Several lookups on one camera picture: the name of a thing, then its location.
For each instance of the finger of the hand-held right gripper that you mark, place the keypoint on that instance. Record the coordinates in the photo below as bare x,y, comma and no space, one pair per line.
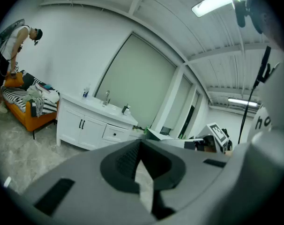
173,143

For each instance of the person's head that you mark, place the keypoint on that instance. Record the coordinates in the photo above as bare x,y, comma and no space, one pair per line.
266,15

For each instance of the person's white shirt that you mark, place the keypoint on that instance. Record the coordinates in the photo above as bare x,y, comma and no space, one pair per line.
278,102

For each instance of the black soap dispenser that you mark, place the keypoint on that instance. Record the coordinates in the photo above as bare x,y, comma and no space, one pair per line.
124,109

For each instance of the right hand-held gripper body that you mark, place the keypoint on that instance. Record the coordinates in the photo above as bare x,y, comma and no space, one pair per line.
218,133

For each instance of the grey fuzzy blanket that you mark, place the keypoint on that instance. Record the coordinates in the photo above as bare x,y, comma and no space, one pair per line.
37,107

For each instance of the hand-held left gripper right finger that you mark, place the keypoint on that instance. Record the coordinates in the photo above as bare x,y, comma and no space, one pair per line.
198,179

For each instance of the grey roller blind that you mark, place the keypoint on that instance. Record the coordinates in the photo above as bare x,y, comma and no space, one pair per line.
137,78
179,102

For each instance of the white vanity cabinet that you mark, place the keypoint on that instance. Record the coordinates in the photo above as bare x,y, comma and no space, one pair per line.
67,135

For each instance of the chrome faucet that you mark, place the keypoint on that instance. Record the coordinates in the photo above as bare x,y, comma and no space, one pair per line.
106,97

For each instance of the green plastic object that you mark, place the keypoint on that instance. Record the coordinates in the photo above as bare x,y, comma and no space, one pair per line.
146,130

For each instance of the clear pump bottle blue label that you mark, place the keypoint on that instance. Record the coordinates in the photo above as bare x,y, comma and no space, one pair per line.
87,91

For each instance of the white towel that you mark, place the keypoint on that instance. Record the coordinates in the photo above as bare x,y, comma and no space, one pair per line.
51,97

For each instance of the white plastic tub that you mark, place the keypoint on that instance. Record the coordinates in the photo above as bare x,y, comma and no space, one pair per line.
159,135

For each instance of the orange sofa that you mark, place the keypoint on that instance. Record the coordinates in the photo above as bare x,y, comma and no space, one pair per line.
36,123

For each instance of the red book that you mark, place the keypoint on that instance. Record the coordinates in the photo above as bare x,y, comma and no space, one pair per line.
42,88

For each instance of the green garment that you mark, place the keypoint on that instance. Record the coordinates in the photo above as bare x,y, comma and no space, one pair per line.
32,92

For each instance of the ceiling tube light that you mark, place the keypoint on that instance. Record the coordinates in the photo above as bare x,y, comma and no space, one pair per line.
217,1
242,101

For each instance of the teal cushion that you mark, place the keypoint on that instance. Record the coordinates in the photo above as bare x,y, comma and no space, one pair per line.
49,87

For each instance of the orange cushion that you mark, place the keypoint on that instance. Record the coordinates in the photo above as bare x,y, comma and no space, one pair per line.
14,80

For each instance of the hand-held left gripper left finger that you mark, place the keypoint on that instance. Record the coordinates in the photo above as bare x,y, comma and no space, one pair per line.
85,184

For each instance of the head-worn camera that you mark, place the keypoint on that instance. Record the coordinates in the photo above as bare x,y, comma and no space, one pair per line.
239,10

